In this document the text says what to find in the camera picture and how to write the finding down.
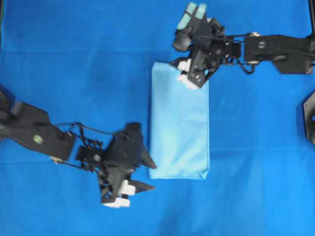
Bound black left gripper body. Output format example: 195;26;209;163
76;122;145;208

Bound light blue towel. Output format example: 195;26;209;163
150;62;210;179

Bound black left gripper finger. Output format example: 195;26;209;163
129;179;155;196
140;146;157;169

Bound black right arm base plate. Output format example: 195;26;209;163
303;92;315;145

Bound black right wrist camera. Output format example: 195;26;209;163
172;2;210;52

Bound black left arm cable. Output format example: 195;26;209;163
53;121;124;138

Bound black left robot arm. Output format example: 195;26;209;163
0;91;157;208

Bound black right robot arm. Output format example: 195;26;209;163
170;17;315;89

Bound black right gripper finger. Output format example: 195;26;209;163
169;57;191;69

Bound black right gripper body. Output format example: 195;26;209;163
178;18;241;89

